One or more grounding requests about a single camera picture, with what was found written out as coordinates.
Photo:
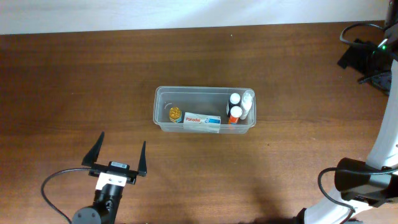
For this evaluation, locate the white Panadol medicine box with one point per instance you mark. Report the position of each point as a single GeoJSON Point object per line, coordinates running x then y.
{"type": "Point", "coordinates": [201, 123]}

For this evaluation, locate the white plastic bottle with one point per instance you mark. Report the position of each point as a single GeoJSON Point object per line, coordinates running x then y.
{"type": "Point", "coordinates": [246, 103]}

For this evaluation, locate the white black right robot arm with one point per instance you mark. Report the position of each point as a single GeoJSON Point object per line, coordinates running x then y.
{"type": "Point", "coordinates": [355, 186]}

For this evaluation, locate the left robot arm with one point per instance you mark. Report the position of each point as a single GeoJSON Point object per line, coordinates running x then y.
{"type": "Point", "coordinates": [104, 208]}

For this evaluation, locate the gold-lidded balm jar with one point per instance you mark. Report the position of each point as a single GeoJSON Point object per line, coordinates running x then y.
{"type": "Point", "coordinates": [175, 115]}

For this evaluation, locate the orange tube white cap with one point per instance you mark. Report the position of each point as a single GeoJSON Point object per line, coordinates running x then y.
{"type": "Point", "coordinates": [235, 114]}

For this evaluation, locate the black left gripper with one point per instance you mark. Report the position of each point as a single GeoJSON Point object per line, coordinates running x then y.
{"type": "Point", "coordinates": [92, 156]}

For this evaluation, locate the black bottle white cap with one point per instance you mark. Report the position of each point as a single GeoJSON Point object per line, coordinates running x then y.
{"type": "Point", "coordinates": [234, 100]}

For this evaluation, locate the clear plastic container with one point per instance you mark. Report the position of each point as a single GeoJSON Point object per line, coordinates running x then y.
{"type": "Point", "coordinates": [199, 100]}

